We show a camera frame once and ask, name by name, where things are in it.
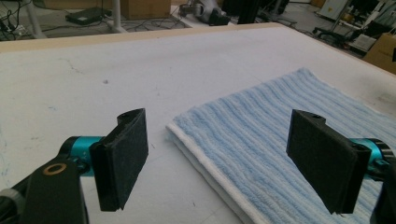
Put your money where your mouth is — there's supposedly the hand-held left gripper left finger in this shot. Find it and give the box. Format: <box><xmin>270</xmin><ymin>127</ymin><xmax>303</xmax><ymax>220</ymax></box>
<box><xmin>60</xmin><ymin>107</ymin><xmax>149</xmax><ymax>213</ymax></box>

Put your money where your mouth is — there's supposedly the grey headset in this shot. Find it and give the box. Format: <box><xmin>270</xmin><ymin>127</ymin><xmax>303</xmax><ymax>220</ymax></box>
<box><xmin>179</xmin><ymin>0</ymin><xmax>233</xmax><ymax>27</ymax></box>

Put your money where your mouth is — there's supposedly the light blue striped towel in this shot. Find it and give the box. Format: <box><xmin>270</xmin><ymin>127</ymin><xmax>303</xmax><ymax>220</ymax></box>
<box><xmin>165</xmin><ymin>67</ymin><xmax>396</xmax><ymax>224</ymax></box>

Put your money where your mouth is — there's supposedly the black metal frame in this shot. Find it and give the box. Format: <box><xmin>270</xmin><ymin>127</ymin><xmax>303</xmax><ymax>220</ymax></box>
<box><xmin>222</xmin><ymin>0</ymin><xmax>281</xmax><ymax>26</ymax></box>

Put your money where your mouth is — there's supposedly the white desk leg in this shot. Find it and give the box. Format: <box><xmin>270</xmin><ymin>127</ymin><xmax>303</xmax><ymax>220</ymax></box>
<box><xmin>21</xmin><ymin>0</ymin><xmax>49</xmax><ymax>40</ymax></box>
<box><xmin>109</xmin><ymin>0</ymin><xmax>128</xmax><ymax>34</ymax></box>

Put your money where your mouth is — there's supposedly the brown cardboard box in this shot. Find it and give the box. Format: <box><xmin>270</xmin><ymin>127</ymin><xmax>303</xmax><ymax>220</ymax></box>
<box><xmin>120</xmin><ymin>0</ymin><xmax>173</xmax><ymax>21</ymax></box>

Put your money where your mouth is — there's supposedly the tan cardboard box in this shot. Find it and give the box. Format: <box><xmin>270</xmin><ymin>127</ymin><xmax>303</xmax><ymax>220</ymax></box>
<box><xmin>361</xmin><ymin>32</ymin><xmax>396</xmax><ymax>76</ymax></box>

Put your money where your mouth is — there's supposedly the white foam mat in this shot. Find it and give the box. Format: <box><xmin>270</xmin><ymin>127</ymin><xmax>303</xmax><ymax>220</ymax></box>
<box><xmin>0</xmin><ymin>26</ymin><xmax>396</xmax><ymax>224</ymax></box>

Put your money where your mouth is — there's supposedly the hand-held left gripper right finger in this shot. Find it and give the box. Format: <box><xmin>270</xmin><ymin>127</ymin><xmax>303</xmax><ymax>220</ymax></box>
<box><xmin>285</xmin><ymin>108</ymin><xmax>389</xmax><ymax>216</ymax></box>

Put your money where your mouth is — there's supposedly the black flat device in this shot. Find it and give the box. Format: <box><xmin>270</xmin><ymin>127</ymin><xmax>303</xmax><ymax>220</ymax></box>
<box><xmin>64</xmin><ymin>7</ymin><xmax>112</xmax><ymax>26</ymax></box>

